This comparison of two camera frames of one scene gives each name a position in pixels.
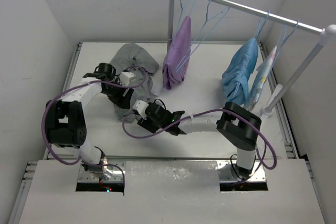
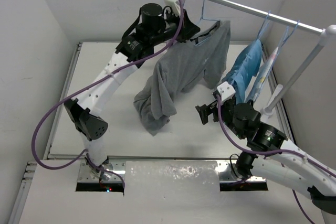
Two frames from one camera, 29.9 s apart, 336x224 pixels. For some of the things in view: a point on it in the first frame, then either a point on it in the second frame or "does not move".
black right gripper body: (150, 124) -> (226, 107)
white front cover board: (172, 192) does not move
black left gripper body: (115, 93) -> (172, 22)
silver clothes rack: (325, 33) does not move
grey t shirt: (132, 57) -> (185, 65)
